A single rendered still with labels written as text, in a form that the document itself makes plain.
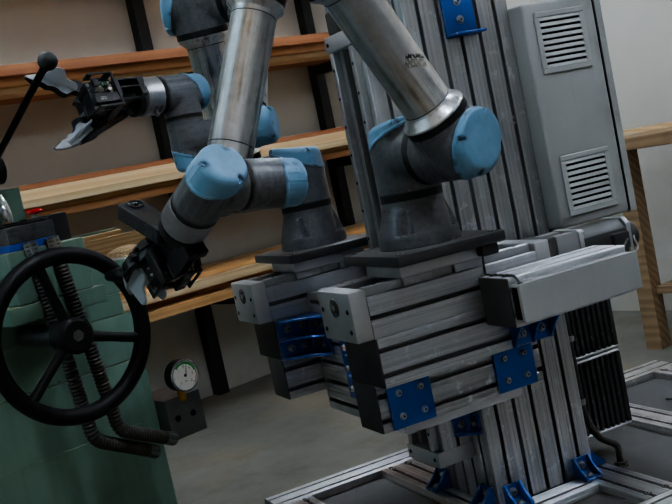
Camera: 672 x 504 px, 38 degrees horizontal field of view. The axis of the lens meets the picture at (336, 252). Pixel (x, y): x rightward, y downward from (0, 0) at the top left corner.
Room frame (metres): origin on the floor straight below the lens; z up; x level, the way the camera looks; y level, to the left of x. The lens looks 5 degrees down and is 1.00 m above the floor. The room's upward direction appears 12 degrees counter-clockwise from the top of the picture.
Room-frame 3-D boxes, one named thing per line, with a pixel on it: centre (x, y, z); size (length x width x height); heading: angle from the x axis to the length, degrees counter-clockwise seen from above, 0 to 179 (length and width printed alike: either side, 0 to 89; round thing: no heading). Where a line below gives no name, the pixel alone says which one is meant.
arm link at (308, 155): (2.25, 0.05, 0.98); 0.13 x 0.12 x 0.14; 77
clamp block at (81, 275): (1.71, 0.52, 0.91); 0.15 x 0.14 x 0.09; 132
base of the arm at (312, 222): (2.25, 0.04, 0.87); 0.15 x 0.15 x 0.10
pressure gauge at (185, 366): (1.85, 0.34, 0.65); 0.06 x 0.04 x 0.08; 132
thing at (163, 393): (1.90, 0.38, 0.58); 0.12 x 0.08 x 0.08; 42
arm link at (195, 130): (1.98, 0.23, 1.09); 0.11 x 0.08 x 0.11; 77
